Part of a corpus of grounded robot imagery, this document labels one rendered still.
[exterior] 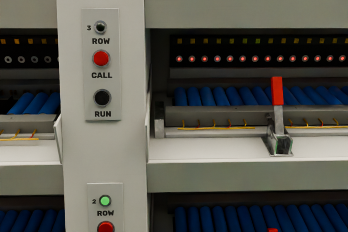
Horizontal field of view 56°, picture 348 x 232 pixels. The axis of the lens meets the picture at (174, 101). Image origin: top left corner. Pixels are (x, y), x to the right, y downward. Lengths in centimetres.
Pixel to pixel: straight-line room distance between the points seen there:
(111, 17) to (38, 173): 20
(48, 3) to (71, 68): 8
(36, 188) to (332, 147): 36
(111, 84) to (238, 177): 18
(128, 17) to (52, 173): 20
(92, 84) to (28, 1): 11
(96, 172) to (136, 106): 9
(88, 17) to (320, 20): 26
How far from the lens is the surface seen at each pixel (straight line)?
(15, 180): 43
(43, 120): 44
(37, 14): 41
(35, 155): 42
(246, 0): 39
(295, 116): 47
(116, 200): 40
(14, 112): 49
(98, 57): 37
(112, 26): 37
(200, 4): 38
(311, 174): 43
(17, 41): 56
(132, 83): 37
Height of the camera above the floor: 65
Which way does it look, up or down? 6 degrees down
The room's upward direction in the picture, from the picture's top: straight up
